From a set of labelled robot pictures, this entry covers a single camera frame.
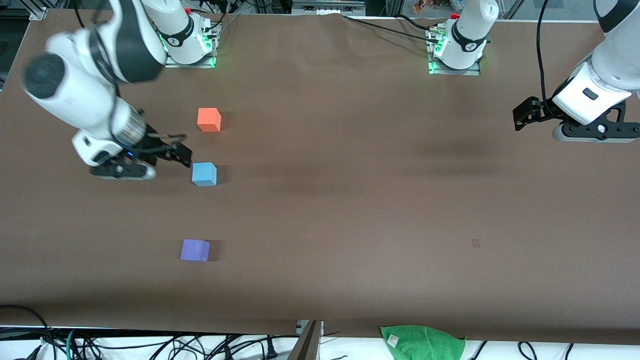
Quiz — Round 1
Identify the light blue foam block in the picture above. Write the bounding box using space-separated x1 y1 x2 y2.
192 162 218 187

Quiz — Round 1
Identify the orange foam block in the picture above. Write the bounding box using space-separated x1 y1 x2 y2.
197 107 222 133

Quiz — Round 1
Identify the purple foam block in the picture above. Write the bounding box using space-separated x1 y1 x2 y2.
180 239 211 263

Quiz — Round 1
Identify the brown table cover sheet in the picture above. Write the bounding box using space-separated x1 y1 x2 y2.
0 9 640 347

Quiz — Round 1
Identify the grey metal bar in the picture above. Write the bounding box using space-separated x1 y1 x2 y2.
286 320 324 360

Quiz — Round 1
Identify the green microfibre cloth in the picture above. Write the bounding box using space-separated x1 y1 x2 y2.
380 325 467 360

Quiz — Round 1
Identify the sleeved right gripper cable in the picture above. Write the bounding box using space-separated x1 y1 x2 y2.
148 131 189 144

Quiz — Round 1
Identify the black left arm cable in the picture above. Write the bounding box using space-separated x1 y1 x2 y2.
535 0 565 119

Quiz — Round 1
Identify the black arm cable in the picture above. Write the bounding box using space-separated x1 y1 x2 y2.
535 0 565 119
73 0 124 108

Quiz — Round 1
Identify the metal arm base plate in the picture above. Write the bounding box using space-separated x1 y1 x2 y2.
164 21 221 69
426 26 482 76

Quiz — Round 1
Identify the black cable on table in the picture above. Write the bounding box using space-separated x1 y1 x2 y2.
342 14 438 41
395 13 451 32

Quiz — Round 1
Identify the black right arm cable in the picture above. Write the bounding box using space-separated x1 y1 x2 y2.
73 0 124 108

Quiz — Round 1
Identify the thick black cable loop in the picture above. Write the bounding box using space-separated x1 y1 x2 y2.
0 304 56 360

